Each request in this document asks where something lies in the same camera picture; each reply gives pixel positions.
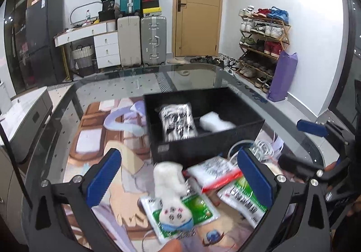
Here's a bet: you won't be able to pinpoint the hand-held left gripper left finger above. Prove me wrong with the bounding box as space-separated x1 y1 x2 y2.
24 148 123 252

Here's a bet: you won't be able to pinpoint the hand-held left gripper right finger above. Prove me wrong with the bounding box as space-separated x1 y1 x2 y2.
237 148 333 252

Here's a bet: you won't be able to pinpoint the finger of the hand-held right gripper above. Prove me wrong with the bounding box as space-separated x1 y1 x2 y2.
278 153 343 185
297 119 353 145

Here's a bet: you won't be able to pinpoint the black storage box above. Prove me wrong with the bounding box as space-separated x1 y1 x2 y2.
143 87 266 169

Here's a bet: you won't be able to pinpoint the white plush paw sock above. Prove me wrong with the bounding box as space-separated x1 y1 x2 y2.
153 161 194 232

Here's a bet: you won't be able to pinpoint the person's right hand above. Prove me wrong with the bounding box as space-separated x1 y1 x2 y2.
324 161 361 216

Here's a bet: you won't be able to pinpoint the green and white packet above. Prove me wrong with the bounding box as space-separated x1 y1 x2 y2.
140 180 221 243
217 176 269 230

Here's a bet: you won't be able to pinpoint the printed cartoon rug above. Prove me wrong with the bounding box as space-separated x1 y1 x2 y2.
61 97 271 252

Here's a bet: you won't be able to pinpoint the white packet with red edge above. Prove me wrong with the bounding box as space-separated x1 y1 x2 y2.
186 156 245 194

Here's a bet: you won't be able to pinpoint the purple fabric bag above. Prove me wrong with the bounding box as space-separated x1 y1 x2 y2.
266 50 299 103

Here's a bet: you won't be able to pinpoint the white fluffy cloth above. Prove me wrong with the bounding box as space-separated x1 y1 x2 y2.
199 111 237 133

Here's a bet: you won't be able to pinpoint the black and white striped packet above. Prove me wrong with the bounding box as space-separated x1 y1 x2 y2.
158 102 198 142

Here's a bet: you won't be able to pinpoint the wooden shoe rack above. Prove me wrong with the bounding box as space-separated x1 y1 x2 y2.
235 7 292 94

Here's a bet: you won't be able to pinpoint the grey side cabinet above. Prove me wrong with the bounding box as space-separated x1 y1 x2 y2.
0 86 54 165

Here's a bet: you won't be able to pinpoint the person's leg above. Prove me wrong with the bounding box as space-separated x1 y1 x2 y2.
156 239 185 252

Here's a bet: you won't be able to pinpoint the rows of shoes on rack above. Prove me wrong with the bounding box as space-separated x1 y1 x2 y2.
236 5 289 92

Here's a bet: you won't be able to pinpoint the woven laundry basket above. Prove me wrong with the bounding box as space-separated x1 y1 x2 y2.
70 44 96 77

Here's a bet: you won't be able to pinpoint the pile of shoes on floor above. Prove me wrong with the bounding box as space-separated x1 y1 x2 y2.
190 54 241 73

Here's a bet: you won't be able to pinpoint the white desk with drawers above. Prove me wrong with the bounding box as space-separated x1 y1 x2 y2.
54 19 121 70

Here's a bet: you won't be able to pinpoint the beige suitcase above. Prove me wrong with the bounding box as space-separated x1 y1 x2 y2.
117 15 142 67

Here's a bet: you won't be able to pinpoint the black refrigerator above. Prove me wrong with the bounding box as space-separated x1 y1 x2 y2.
25 0 67 87

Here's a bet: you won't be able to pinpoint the silver suitcase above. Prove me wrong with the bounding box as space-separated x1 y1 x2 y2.
140 15 168 66

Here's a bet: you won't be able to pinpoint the dark glass cabinet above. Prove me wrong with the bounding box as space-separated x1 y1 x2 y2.
2 0 32 95

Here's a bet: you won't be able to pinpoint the wooden door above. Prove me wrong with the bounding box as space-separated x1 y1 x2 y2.
173 0 225 57

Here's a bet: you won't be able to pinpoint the black cat-ear bag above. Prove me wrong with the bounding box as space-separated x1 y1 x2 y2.
98 0 117 22

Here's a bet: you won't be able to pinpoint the stack of shoe boxes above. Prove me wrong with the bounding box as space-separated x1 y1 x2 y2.
140 0 164 18

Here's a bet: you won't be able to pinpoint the white coiled cable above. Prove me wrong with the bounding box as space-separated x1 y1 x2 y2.
228 139 284 164

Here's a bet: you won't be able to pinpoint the black cable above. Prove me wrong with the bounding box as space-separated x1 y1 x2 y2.
0 121 33 209

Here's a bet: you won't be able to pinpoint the oval metal frame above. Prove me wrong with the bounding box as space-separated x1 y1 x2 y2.
69 2 104 27

